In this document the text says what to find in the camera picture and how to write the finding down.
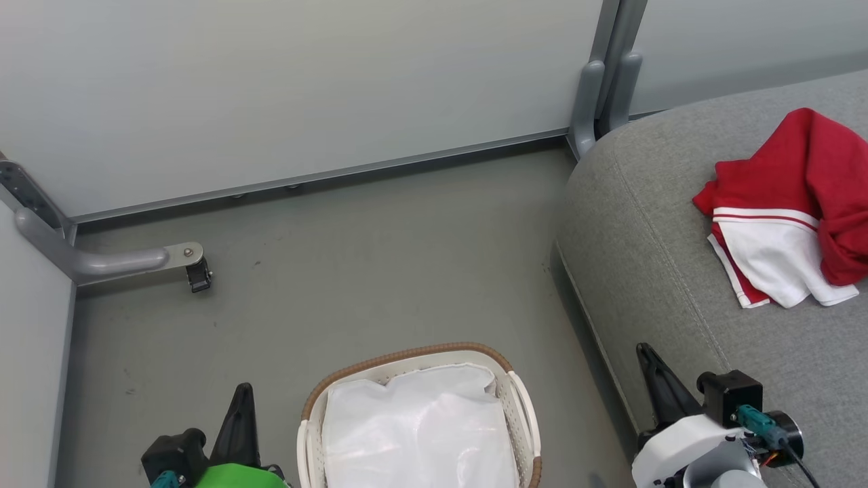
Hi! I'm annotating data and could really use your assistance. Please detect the white wicker-rimmed laundry basket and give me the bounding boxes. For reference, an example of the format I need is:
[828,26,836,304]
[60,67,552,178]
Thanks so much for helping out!
[296,342,543,488]

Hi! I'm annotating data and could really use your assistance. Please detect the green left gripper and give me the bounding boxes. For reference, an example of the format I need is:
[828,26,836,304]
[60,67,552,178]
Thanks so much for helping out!
[193,383,290,488]

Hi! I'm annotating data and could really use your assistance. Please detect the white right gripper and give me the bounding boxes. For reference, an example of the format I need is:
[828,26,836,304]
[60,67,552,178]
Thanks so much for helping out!
[631,342,737,488]

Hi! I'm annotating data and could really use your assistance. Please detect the black caster wheel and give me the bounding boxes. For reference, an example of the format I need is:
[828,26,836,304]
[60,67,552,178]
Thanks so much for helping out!
[186,258,214,293]

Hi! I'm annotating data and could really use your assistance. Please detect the grey partition foot with caster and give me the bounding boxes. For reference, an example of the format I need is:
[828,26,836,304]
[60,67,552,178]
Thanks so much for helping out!
[14,207,205,286]

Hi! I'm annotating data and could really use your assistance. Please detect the teal right camera connector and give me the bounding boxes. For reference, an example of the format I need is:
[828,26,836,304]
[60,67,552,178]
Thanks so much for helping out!
[735,404,782,443]

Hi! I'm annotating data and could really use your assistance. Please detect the red and white garment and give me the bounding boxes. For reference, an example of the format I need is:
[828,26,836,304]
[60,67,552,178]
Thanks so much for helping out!
[692,107,868,310]

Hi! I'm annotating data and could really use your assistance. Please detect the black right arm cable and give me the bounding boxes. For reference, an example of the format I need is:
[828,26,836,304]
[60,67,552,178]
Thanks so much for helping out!
[778,437,823,488]

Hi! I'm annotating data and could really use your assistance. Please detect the white basket liner bag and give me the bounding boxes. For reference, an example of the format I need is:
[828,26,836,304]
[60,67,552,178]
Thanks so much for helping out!
[321,363,520,488]

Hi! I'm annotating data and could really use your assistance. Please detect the grey fabric sofa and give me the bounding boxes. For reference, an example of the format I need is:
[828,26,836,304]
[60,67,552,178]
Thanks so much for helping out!
[555,68,868,488]

